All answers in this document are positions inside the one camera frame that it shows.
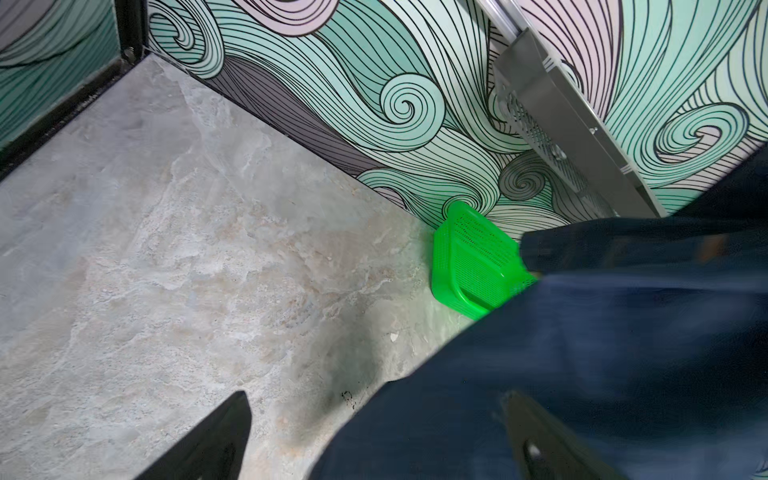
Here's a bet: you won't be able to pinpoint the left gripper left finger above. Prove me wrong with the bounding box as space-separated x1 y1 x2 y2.
136 390 252 480

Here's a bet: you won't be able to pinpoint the black perforated wall shelf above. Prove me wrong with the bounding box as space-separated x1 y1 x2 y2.
494 27 666 218

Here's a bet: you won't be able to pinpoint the green plastic basket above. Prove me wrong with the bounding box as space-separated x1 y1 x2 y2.
431 201 536 320

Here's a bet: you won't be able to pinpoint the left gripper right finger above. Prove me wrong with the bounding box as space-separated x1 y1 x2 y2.
503 391 625 479

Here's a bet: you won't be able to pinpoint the back aluminium rail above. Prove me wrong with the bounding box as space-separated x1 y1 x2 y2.
476 0 521 42

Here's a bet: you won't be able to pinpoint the dark blue denim trousers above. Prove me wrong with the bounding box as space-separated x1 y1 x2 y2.
307 217 768 480

